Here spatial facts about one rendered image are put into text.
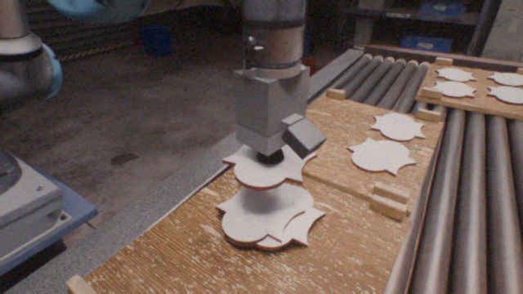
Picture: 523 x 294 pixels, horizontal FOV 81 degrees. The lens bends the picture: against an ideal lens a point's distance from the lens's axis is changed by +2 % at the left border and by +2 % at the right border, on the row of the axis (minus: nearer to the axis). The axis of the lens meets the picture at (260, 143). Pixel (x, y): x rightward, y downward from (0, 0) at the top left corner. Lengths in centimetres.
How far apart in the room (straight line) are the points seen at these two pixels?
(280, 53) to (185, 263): 33
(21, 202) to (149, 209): 21
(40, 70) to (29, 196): 24
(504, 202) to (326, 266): 40
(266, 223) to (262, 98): 21
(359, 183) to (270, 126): 30
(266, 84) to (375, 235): 31
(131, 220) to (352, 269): 38
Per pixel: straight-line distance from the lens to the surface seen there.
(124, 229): 60
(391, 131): 84
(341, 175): 65
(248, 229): 48
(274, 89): 37
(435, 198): 70
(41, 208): 69
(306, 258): 49
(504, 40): 500
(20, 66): 70
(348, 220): 56
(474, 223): 67
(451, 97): 114
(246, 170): 44
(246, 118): 41
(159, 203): 63
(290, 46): 37
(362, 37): 524
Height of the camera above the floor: 132
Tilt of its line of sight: 32 degrees down
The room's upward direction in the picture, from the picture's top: straight up
